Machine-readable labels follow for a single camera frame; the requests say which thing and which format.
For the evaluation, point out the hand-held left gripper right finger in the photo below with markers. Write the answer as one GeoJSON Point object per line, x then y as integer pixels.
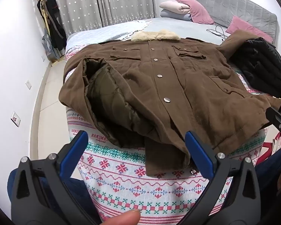
{"type": "Point", "coordinates": [199, 152]}

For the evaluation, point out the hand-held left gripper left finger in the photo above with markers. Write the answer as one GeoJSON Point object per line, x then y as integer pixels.
{"type": "Point", "coordinates": [72, 152]}

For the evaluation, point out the brown coat with fur collar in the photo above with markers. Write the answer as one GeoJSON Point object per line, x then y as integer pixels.
{"type": "Point", "coordinates": [178, 86]}

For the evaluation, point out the black hanging clothes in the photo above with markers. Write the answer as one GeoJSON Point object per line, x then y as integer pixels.
{"type": "Point", "coordinates": [52, 21]}

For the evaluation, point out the person's left hand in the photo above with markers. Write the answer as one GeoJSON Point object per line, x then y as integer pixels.
{"type": "Point", "coordinates": [121, 218]}

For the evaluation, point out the black folded jacket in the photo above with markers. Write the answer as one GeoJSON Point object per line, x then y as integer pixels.
{"type": "Point", "coordinates": [260, 68]}

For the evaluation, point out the person's blue jeans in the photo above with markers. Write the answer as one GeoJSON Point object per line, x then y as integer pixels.
{"type": "Point", "coordinates": [267, 171]}

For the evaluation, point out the patterned knit blanket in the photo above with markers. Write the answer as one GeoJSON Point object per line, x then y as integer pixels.
{"type": "Point", "coordinates": [131, 168]}

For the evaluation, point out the pink pillow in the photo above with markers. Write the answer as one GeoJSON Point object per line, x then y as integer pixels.
{"type": "Point", "coordinates": [243, 27]}
{"type": "Point", "coordinates": [196, 9]}

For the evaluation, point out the grey quilted headboard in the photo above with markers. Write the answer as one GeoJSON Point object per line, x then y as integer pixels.
{"type": "Point", "coordinates": [236, 7]}

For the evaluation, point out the grey hanging bag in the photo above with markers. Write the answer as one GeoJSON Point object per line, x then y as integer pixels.
{"type": "Point", "coordinates": [46, 44]}

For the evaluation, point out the yellow wooden coat rack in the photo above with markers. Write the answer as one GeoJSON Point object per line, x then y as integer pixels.
{"type": "Point", "coordinates": [46, 18]}

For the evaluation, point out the blue-grey folded duvet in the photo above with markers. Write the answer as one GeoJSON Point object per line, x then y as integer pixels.
{"type": "Point", "coordinates": [175, 16]}

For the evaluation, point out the wall socket with red print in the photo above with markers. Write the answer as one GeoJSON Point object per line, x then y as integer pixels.
{"type": "Point", "coordinates": [15, 119]}

